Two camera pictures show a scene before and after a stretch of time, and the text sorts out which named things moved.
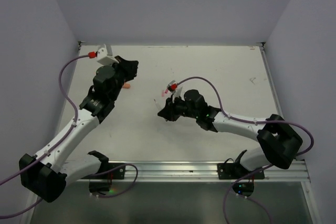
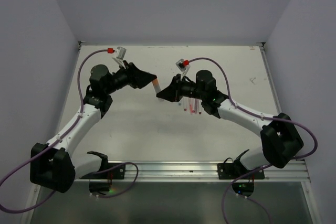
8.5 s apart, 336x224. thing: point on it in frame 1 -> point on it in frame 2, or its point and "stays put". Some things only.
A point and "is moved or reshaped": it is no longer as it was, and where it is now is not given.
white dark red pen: [157, 105] is moved or reshaped
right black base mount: [242, 179] stays put
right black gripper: [168, 111] -> [172, 93]
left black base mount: [100, 183] stays put
